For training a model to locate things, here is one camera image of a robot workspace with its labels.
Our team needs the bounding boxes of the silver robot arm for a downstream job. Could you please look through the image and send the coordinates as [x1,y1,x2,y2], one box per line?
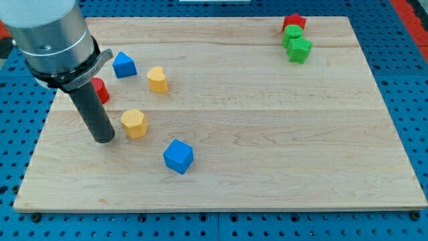
[1,0,115,143]

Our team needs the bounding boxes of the green star block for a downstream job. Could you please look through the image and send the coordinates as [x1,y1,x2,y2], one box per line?
[287,36,313,64]

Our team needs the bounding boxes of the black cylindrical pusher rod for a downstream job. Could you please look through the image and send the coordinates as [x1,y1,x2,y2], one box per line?
[69,82,115,143]

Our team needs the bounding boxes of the yellow hexagon block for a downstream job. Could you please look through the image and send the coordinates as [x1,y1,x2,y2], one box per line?
[120,109,148,139]

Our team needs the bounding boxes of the blue cube block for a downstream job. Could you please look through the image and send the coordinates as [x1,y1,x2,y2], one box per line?
[163,139,194,174]

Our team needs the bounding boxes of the wooden board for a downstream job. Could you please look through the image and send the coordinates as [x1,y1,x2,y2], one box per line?
[13,17,427,213]

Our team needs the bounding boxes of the red cylinder block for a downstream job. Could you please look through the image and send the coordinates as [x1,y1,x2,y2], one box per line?
[91,78,110,104]

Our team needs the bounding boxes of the metal clamp bracket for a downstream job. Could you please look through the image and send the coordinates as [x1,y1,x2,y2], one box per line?
[25,36,114,93]

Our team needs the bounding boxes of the red star block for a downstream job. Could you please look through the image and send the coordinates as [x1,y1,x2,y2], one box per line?
[282,13,307,31]

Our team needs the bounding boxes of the green cylinder block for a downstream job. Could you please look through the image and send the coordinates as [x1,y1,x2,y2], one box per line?
[282,24,303,48]

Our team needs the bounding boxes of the blue triangle block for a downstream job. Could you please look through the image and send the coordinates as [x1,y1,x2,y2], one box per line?
[112,52,137,78]

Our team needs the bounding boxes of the yellow heart block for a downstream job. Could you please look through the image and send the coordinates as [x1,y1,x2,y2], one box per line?
[147,66,169,94]

